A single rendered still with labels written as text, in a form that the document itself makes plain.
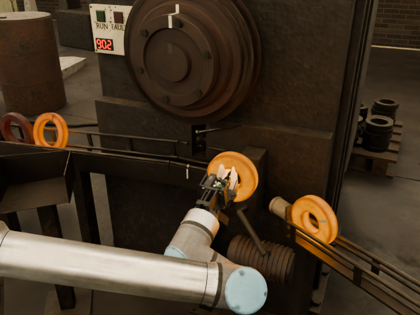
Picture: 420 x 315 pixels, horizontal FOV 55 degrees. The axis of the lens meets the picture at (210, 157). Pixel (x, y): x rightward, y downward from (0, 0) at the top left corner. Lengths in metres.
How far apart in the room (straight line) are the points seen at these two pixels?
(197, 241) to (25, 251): 0.37
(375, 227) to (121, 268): 1.93
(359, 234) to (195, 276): 1.73
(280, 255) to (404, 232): 1.29
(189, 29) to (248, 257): 0.75
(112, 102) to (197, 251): 0.91
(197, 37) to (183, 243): 0.59
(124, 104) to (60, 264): 0.97
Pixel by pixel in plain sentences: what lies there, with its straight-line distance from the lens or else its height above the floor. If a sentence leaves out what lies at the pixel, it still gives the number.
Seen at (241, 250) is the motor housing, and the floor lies 0.52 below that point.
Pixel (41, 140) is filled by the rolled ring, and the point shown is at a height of 0.65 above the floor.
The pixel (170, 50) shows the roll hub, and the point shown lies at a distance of 1.26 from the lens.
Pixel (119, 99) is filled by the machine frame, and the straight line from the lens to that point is 1.73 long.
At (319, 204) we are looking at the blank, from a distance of 1.20.
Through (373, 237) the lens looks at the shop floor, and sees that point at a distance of 2.46.
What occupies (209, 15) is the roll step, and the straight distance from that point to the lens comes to 1.26.
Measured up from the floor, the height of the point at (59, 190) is 0.61.
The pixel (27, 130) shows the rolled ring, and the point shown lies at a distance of 2.00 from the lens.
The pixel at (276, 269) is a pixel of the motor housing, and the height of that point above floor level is 0.49.
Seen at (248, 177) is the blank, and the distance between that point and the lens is 1.16.
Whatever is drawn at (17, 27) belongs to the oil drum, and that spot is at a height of 0.82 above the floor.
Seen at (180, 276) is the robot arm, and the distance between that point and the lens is 0.82.
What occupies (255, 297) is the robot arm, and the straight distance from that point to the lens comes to 0.85.
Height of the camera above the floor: 1.43
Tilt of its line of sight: 27 degrees down
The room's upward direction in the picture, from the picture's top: straight up
